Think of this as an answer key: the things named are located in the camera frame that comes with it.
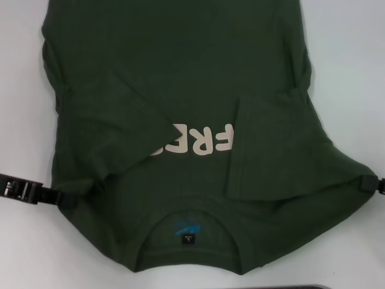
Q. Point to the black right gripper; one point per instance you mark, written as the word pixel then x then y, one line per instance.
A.
pixel 381 186

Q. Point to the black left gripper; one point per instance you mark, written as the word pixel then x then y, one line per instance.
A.
pixel 18 190

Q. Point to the dark green FREE t-shirt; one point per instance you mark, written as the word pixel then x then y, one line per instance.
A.
pixel 186 75

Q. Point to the dark rounded base edge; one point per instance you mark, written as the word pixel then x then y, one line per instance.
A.
pixel 303 287

